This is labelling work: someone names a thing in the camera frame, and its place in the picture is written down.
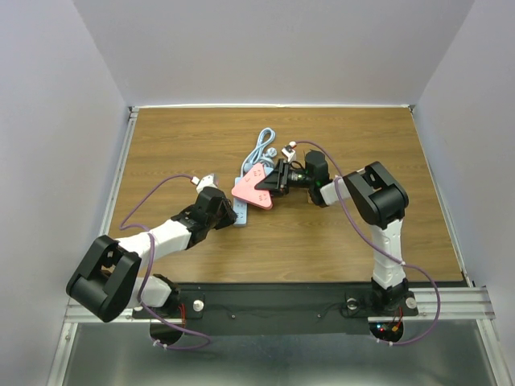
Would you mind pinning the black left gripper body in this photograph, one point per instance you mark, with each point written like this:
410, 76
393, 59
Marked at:
209, 223

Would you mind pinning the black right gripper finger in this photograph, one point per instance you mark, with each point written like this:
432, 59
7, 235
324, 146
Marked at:
273, 183
280, 169

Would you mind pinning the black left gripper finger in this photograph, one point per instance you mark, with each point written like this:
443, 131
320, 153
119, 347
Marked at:
226, 203
222, 219

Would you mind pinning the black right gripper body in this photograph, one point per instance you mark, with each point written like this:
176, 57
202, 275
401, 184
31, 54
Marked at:
298, 178

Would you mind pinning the white rectangular power strip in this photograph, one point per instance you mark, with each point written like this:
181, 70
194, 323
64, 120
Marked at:
241, 209

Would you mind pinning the pink triangular power strip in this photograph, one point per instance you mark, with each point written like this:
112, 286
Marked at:
246, 188

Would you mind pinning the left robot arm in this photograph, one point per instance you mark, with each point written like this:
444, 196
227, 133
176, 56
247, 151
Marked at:
106, 281

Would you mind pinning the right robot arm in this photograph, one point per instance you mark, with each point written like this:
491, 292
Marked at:
381, 202

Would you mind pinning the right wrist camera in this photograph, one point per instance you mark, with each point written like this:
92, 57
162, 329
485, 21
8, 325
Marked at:
289, 152

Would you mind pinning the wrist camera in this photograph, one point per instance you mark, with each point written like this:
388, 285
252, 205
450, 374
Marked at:
289, 152
209, 180

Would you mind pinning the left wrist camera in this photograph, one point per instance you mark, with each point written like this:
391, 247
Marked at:
209, 180

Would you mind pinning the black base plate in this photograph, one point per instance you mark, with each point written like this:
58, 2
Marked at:
282, 308

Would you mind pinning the aluminium left rail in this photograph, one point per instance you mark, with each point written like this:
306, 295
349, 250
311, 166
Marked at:
110, 205

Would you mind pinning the aluminium rail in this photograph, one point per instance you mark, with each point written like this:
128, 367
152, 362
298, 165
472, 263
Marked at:
110, 205
456, 303

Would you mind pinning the aluminium front rail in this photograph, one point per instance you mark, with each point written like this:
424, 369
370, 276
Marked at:
456, 303

